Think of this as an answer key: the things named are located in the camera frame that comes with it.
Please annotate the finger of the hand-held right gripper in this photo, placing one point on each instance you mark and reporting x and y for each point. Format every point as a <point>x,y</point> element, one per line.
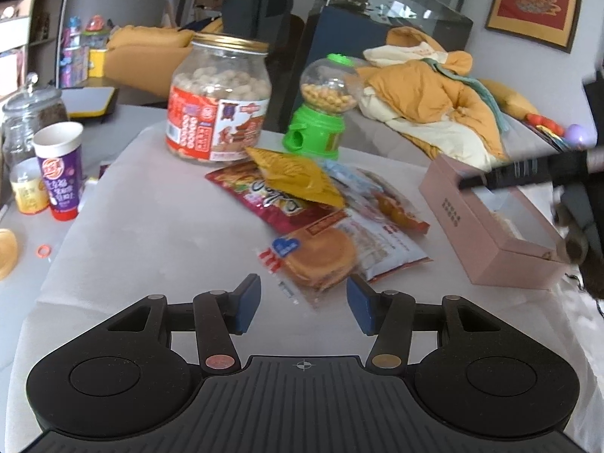
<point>524,172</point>

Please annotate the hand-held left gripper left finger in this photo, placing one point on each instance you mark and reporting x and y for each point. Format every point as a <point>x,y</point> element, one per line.
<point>247,304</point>

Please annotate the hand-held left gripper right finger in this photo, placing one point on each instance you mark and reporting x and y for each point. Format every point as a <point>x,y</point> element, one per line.
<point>361,304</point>

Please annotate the white and red snack packet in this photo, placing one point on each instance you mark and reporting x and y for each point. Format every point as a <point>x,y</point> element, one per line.
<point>387,250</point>

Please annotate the clear pancake packet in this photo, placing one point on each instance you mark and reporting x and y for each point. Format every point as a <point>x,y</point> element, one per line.
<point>321,257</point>

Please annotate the pink box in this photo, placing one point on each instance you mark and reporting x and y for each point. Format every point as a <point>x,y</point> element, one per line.
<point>467,226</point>

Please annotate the purple ball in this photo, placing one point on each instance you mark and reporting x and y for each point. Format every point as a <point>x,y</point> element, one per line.
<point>579,134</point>

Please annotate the orange toy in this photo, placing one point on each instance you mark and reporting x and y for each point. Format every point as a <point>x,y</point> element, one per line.
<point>542,122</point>

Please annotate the yellow pillow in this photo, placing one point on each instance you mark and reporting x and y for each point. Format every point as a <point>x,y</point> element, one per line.
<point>512,99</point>

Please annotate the teal cloth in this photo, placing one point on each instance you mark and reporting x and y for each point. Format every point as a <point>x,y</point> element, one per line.
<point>476,85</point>

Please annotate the red chip packet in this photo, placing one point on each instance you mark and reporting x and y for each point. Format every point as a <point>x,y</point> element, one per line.
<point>255,193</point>

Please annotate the orange and cream quilt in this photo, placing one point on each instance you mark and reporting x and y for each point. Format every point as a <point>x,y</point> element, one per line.
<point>424,94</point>

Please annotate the red framed picture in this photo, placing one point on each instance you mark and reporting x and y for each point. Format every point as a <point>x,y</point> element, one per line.
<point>535,0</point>

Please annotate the yellow snack packet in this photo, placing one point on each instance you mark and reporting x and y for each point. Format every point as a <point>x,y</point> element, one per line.
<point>297,174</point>

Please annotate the grey bed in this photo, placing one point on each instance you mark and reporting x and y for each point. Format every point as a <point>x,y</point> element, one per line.
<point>373,137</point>

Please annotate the green candy dispenser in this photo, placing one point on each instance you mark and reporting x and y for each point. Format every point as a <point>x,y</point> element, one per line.
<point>316,127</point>

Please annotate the large clear plastic snack jar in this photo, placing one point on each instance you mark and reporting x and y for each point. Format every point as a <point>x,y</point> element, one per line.
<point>219,99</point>

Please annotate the orange rubber band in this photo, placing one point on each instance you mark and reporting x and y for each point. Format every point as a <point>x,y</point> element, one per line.
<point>37,251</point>

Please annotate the glass display case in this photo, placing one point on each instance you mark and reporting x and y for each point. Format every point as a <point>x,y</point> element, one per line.
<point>391,0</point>

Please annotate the dark blue cabinet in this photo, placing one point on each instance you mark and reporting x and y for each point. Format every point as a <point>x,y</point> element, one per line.
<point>344,33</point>

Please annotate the purple paper cup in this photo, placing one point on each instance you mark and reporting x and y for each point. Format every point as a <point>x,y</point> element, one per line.
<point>61,174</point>

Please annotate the pale yellow round object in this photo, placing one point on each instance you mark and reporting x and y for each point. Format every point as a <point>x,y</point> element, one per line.
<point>7,252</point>

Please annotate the small yellow bottle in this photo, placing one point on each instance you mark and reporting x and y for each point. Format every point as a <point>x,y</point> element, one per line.
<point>28,191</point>

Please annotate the yellow-edged grey board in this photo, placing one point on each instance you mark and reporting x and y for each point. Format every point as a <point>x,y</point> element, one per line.
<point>87,101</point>

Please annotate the yellow sofa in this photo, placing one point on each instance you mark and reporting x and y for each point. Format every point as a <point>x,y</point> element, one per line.
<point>141,52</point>

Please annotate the glass jar with lid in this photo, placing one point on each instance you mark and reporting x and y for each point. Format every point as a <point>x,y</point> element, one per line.
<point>30,113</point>

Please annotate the colourful toy boxes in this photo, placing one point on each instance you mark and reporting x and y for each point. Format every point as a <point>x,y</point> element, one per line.
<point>78,56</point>

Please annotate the wooden shelf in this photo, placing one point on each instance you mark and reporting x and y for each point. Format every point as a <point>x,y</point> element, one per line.
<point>42,4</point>

